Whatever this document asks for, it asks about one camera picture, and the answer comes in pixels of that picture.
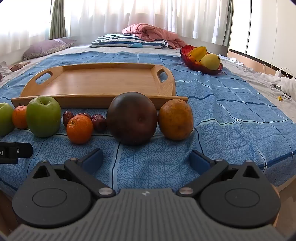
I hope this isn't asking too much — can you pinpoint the wooden tray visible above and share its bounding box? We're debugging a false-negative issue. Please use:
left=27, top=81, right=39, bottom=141
left=11, top=62, right=189, bottom=109

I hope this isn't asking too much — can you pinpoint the green curtain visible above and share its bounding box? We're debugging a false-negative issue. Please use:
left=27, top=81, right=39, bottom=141
left=222, top=0, right=234, bottom=47
left=48, top=0, right=67, bottom=40

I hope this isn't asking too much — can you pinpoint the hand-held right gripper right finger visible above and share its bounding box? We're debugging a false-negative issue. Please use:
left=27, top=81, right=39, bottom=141
left=176, top=150, right=264, bottom=198

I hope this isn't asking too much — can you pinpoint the red glass bowl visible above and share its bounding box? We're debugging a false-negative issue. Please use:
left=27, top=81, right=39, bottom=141
left=180, top=45, right=223, bottom=75

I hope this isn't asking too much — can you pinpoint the blue striped pillow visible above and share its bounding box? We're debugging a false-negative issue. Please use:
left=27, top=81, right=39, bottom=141
left=90, top=34, right=169, bottom=49

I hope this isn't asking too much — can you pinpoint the yellow starfruit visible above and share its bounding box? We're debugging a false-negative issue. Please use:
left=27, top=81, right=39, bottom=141
left=188, top=46, right=207, bottom=62

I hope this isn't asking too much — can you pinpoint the pink quilt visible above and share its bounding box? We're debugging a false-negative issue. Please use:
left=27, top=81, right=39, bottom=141
left=122, top=23, right=186, bottom=49

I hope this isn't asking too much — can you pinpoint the large brownish orange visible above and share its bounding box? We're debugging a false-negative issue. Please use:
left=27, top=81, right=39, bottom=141
left=158, top=99, right=194, bottom=141

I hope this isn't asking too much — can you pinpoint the white sheer curtain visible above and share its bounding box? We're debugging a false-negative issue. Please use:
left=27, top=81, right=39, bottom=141
left=0, top=0, right=232, bottom=44

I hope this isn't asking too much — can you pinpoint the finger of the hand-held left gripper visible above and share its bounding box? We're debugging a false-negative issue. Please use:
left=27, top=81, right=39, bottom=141
left=17, top=143, right=33, bottom=159

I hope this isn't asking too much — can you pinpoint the white wardrobe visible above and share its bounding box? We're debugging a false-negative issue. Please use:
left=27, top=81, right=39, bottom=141
left=228, top=0, right=296, bottom=70

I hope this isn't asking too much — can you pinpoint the mandarin orange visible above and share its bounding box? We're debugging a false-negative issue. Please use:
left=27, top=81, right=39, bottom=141
left=12, top=105, right=28, bottom=129
left=66, top=115, right=94, bottom=145

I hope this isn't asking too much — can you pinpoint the blue checked blanket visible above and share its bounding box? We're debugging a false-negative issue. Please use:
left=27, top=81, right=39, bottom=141
left=0, top=51, right=296, bottom=197

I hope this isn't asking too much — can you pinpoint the white cable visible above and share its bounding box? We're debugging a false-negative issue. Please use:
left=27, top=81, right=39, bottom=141
left=264, top=64, right=296, bottom=78

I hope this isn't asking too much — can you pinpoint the white cloth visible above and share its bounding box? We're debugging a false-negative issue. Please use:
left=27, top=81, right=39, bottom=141
left=0, top=61, right=12, bottom=79

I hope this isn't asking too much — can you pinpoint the white clothes pile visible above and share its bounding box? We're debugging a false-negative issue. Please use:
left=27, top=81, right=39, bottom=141
left=260, top=72, right=296, bottom=98

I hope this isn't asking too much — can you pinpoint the pink clothing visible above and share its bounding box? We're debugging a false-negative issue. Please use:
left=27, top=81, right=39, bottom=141
left=8, top=61, right=30, bottom=72

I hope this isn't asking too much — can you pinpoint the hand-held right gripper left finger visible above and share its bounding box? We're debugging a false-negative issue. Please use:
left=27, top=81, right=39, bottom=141
left=30, top=148, right=116, bottom=199

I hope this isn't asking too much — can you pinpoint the dark red apple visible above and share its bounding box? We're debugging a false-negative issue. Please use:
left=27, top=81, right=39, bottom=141
left=106, top=92, right=158, bottom=146

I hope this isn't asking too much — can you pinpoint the purple pillow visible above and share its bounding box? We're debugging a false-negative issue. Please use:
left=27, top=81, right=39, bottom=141
left=22, top=38, right=77, bottom=61

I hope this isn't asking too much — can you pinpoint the green apple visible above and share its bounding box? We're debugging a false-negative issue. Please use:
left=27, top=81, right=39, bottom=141
left=0, top=103, right=15, bottom=137
left=26, top=96, right=62, bottom=138

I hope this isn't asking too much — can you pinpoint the yellow pear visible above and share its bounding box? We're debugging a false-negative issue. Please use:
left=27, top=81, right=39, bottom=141
left=200, top=53, right=221, bottom=70

